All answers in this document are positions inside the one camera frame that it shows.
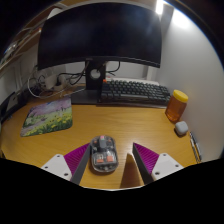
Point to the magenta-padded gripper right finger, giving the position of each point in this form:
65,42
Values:
165,165

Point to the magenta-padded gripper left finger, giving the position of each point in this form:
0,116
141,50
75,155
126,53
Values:
56,165

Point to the transparent computer mouse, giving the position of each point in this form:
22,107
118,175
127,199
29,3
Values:
104,155

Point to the floral print mouse pad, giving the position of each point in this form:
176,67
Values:
46,118

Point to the pens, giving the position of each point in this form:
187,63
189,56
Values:
196,148

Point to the small grey earbuds case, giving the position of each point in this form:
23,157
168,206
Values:
181,128

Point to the orange jar with yellow lid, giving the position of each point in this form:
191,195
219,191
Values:
175,108

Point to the black desktop stand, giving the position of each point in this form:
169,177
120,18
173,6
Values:
11,103

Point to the black keyboard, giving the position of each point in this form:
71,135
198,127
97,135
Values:
136,91

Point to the white power strip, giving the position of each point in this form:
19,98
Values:
55,81

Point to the black computer monitor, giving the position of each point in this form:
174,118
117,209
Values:
100,33

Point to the wooden wall shelf unit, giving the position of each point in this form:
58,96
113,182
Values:
16,46

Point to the wall light bar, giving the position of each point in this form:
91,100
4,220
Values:
160,6

